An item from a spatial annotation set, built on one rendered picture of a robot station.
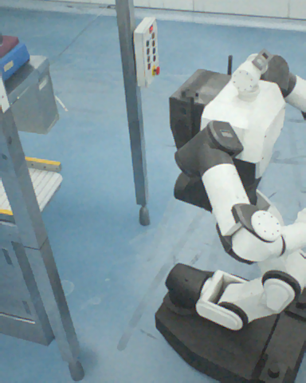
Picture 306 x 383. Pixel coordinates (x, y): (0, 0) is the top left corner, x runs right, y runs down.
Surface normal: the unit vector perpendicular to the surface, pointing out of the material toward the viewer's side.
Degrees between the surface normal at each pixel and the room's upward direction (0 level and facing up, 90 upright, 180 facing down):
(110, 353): 0
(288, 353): 0
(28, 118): 90
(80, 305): 0
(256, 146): 85
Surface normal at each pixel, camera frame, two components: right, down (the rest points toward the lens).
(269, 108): 0.58, -0.33
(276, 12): -0.33, 0.62
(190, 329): -0.05, -0.76
